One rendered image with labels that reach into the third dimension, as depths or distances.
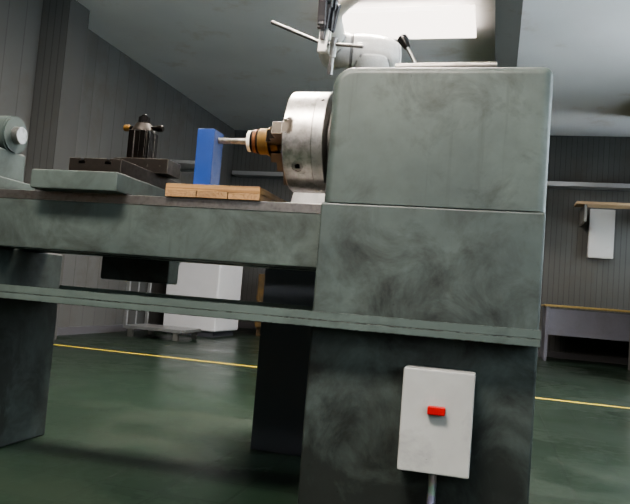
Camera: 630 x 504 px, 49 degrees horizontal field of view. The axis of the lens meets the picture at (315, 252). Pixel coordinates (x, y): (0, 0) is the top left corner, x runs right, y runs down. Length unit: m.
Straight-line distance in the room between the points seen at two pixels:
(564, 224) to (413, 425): 8.48
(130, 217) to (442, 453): 1.15
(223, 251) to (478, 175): 0.76
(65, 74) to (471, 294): 5.39
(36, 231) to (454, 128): 1.33
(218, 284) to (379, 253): 6.36
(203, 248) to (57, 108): 4.70
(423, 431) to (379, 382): 0.18
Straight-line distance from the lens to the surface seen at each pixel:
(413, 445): 1.81
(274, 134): 2.09
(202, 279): 8.24
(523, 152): 1.89
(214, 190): 2.06
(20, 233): 2.39
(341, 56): 2.72
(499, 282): 1.85
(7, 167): 2.64
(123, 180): 2.18
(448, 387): 1.78
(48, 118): 6.69
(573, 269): 10.11
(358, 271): 1.88
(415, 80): 1.95
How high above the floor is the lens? 0.61
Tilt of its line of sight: 4 degrees up
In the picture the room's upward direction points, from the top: 5 degrees clockwise
